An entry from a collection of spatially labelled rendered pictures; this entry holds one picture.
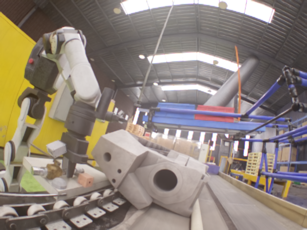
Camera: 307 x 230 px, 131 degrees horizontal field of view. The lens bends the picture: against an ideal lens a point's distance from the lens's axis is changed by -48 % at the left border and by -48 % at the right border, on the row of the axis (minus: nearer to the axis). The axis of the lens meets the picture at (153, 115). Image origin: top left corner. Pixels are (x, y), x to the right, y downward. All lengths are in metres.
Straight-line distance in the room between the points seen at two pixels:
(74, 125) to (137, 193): 0.28
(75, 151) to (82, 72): 0.22
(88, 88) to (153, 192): 0.38
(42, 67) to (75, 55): 0.47
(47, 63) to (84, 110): 0.58
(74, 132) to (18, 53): 2.06
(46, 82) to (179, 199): 0.88
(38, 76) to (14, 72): 1.42
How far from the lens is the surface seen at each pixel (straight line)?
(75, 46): 0.49
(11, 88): 2.29
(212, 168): 2.24
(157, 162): 0.47
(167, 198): 0.48
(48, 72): 0.88
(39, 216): 0.28
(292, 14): 9.98
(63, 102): 2.41
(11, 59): 2.31
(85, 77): 0.39
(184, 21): 10.70
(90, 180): 0.42
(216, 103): 8.13
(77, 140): 0.37
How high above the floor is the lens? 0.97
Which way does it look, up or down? 14 degrees up
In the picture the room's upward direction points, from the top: 15 degrees clockwise
